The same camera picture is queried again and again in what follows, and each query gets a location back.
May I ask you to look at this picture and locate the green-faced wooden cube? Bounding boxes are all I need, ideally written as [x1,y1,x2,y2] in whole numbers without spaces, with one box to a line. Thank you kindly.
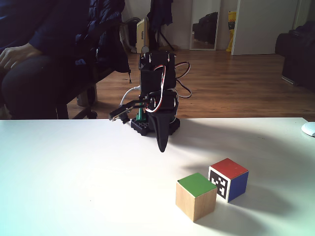
[175,172,218,223]

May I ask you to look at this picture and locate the red blue marker cube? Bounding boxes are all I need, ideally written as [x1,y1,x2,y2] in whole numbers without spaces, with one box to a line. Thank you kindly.
[208,158,249,204]

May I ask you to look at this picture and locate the person's hand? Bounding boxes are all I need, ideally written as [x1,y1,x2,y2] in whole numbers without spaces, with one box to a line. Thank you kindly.
[0,44,43,72]

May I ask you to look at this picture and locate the green table clamp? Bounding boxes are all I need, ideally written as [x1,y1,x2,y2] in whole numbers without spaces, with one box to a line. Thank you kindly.
[136,107,146,123]

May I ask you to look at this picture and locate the beige panel heater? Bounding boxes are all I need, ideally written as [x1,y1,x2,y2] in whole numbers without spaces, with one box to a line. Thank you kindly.
[134,16,150,54]

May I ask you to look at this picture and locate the white-framed standing mirror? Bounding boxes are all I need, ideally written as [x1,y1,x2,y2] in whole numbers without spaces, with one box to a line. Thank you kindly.
[189,0,221,51]

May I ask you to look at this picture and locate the yellow bag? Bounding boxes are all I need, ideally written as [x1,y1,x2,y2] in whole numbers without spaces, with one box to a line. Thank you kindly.
[225,10,237,52]

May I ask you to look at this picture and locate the dark clothes on stand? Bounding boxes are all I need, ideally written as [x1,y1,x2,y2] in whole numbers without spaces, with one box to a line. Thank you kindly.
[147,0,178,52]

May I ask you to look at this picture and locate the dark puffer jacket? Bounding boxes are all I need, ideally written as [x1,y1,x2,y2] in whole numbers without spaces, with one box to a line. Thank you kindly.
[73,0,131,84]

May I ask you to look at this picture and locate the black office chair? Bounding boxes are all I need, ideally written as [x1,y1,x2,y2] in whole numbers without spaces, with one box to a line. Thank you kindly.
[55,61,116,120]

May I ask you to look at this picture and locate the white door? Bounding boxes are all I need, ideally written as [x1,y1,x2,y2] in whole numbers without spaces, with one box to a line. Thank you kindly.
[230,0,297,56]

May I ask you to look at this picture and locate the black sofa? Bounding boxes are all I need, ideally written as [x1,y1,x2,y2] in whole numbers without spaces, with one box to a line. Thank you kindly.
[275,21,315,92]

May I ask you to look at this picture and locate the white round object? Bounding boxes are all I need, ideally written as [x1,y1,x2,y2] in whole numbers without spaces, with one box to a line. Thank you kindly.
[301,121,315,137]

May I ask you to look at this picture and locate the person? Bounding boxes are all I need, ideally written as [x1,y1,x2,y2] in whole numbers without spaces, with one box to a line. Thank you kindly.
[0,0,99,120]

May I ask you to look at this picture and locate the red white black servo cable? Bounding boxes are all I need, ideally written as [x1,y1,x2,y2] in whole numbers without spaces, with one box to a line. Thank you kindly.
[175,62,192,99]

